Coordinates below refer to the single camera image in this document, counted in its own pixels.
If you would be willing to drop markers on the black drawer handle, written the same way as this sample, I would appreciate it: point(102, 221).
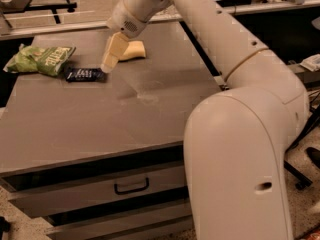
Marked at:
point(132, 187)

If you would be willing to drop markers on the grey drawer cabinet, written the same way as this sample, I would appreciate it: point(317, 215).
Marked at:
point(64, 145)

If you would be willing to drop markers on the yellow sponge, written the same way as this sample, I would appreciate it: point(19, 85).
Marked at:
point(135, 49)

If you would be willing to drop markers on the blue rxbar blueberry wrapper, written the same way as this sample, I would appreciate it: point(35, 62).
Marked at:
point(84, 75)

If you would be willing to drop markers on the black shoe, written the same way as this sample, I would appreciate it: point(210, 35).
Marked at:
point(314, 155)

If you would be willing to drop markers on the green jalapeno chip bag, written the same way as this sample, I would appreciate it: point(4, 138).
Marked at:
point(33, 59)

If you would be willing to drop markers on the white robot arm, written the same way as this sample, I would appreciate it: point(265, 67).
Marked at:
point(235, 140)

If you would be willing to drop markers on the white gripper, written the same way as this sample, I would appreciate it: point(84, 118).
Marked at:
point(128, 18)

